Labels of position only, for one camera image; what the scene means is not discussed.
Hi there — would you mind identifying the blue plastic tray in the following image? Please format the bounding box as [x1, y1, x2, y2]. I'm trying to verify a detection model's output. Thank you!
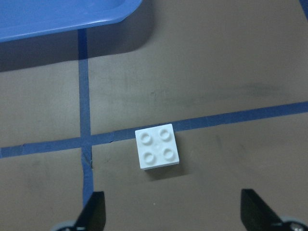
[0, 0, 142, 42]

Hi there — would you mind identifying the white block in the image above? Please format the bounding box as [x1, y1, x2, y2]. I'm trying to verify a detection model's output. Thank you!
[135, 124, 180, 170]

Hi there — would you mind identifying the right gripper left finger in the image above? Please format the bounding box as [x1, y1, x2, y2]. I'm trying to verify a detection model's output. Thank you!
[72, 192, 106, 231]

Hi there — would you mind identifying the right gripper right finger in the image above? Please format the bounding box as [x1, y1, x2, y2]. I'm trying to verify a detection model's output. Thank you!
[241, 189, 283, 231]

